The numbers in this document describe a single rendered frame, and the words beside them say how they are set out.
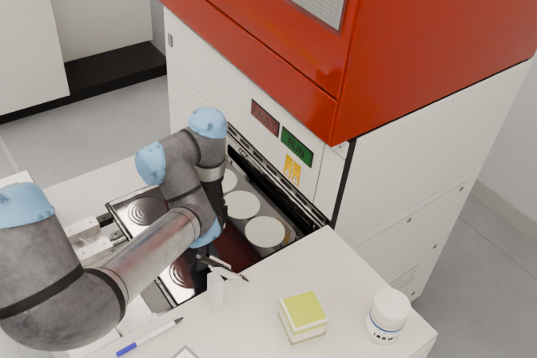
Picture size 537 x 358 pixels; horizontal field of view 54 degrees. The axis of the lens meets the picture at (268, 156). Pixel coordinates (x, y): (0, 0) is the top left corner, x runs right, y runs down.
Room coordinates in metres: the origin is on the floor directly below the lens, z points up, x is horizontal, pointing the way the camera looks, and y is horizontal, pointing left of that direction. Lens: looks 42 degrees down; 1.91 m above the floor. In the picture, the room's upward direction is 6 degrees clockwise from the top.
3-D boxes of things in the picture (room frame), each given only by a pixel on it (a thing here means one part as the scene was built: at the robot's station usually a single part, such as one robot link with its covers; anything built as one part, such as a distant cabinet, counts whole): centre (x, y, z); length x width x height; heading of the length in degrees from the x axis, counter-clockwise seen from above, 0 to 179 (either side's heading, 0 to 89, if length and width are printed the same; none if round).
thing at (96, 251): (0.75, 0.38, 0.89); 0.08 x 0.03 x 0.03; 130
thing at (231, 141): (1.02, -0.01, 0.89); 0.44 x 0.02 x 0.10; 40
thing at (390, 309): (0.58, -0.27, 1.01); 0.07 x 0.07 x 0.10
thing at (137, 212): (0.87, 0.14, 0.90); 0.34 x 0.34 x 0.01; 40
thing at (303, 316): (0.57, -0.10, 1.00); 0.07 x 0.07 x 0.07; 25
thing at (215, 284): (0.61, 0.06, 1.03); 0.06 x 0.04 x 0.13; 130
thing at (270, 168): (1.02, -0.01, 0.96); 0.44 x 0.01 x 0.02; 40
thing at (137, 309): (0.69, 0.33, 0.87); 0.36 x 0.08 x 0.03; 40
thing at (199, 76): (1.16, 0.09, 1.02); 0.82 x 0.03 x 0.40; 40
